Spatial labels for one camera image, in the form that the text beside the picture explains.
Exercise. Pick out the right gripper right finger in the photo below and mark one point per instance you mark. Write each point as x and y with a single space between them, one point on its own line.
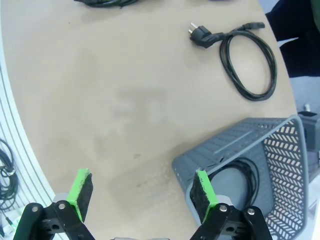
202 195

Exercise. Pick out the person in dark green sweater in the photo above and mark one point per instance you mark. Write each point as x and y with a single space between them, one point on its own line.
300 50

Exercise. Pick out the white frame rail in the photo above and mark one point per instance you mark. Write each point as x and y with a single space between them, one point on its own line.
15 120

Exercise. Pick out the grey plastic lattice basket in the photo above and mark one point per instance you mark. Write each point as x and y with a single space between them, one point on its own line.
225 145

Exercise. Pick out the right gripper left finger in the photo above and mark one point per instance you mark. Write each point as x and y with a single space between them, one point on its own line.
80 195

